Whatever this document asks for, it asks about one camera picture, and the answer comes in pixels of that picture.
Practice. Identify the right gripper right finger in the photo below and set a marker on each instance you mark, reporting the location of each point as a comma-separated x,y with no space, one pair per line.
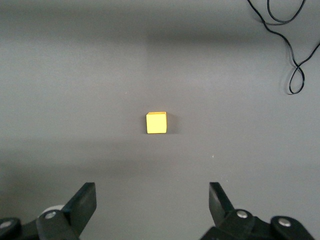
220,205

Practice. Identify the yellow wooden block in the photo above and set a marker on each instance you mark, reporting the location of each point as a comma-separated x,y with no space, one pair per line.
156,123

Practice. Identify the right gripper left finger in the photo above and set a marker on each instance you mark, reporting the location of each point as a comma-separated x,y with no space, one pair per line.
80,207

